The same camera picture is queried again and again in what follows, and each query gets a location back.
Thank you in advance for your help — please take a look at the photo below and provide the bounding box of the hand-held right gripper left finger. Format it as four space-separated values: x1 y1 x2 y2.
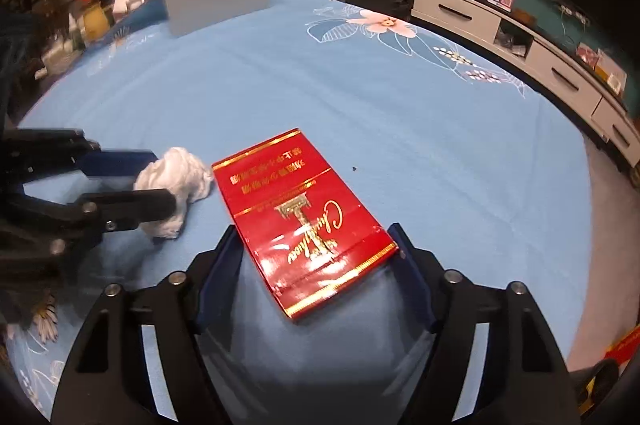
50 224 241 425

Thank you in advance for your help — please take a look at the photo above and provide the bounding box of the white wall power strip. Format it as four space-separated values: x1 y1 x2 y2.
557 4 592 26

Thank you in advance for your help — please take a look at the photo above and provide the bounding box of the red yellow shopping bag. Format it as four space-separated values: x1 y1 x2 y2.
600 324 640 367

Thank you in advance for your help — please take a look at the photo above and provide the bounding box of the white tissue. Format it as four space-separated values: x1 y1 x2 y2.
132 147 216 240

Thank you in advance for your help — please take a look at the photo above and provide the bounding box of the pink packet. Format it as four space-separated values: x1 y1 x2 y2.
576 42 601 69

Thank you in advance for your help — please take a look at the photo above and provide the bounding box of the white flat box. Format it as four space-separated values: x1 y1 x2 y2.
595 50 629 96

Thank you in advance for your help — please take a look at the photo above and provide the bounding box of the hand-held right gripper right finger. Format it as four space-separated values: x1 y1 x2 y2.
389 221 583 425

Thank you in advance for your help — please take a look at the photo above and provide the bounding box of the red gold carton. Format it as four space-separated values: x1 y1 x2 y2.
211 128 401 324

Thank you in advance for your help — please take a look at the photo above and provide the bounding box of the light blue floral tablecloth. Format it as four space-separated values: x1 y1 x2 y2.
0 0 601 425

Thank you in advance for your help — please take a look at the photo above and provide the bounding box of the white tv cabinet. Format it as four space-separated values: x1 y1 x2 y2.
410 0 640 172

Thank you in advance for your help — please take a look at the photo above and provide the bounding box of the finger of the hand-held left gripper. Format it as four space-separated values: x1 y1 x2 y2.
0 127 160 186
0 188 179 293

